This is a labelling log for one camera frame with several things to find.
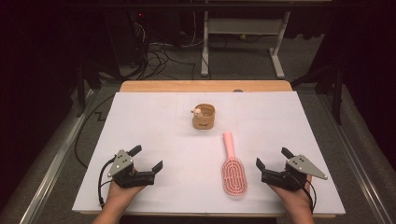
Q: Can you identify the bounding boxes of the dark computer tower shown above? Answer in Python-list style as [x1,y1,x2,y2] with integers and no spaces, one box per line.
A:
[104,10,149,68]

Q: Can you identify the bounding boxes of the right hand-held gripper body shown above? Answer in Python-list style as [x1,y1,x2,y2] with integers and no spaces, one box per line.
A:
[261,154,329,191]

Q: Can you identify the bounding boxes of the pink hairbrush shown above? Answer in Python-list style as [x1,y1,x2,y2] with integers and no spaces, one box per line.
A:
[221,132,248,197]

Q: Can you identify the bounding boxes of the black metal stand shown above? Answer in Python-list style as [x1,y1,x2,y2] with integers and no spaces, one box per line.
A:
[75,60,104,119]
[290,60,345,126]

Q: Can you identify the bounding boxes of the wooden table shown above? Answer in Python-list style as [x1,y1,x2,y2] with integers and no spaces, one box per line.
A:
[79,79,337,218]

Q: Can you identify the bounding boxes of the tangled floor cables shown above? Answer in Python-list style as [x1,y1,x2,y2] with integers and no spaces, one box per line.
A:
[124,21,213,81]

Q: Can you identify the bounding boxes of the long black floor cable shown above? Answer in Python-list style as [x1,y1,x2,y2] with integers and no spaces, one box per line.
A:
[74,93,116,169]

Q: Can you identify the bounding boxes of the white metal stand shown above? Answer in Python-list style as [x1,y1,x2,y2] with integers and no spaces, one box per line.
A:
[200,10,292,79]

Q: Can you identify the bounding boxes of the white table cover board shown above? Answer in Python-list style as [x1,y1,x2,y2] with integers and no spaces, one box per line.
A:
[72,91,347,216]

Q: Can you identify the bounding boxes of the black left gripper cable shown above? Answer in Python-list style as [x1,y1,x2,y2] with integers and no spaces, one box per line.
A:
[97,157,118,209]

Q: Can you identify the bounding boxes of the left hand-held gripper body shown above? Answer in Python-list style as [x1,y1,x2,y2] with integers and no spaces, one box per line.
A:
[106,149,157,189]

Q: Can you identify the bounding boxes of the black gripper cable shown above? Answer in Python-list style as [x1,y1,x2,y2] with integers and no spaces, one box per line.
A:
[97,157,118,209]
[288,172,317,214]

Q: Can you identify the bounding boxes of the person's right hand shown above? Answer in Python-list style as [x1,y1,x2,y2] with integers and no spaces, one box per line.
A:
[269,174,314,213]

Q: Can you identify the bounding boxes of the person's left hand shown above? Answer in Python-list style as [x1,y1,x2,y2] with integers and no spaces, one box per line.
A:
[106,178,146,206]

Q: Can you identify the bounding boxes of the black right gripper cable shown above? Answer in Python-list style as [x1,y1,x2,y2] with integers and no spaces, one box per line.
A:
[288,172,317,214]

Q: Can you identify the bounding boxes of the aluminium floor rail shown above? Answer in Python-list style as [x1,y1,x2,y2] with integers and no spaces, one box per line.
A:
[316,92,389,224]
[19,88,96,224]

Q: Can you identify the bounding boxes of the tan bear pen holder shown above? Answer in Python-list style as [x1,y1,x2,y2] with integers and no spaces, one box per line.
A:
[191,103,217,131]

